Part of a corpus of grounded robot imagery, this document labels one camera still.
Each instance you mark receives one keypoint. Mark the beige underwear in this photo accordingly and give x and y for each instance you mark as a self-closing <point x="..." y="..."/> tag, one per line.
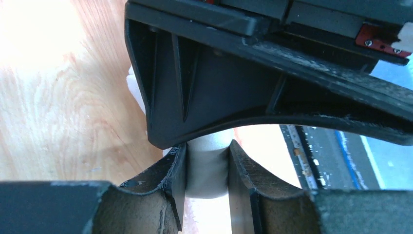
<point x="206" y="206"/>

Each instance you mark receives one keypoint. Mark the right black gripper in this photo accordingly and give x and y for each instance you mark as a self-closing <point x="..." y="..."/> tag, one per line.
<point x="202" y="66"/>

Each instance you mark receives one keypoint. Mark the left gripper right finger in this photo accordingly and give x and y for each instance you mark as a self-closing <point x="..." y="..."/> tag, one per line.
<point x="262" y="203"/>

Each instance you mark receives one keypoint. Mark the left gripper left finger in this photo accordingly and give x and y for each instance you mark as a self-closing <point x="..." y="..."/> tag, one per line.
<point x="150" y="203"/>

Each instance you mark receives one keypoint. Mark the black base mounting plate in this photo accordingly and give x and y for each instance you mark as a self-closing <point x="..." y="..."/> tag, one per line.
<point x="331" y="159"/>

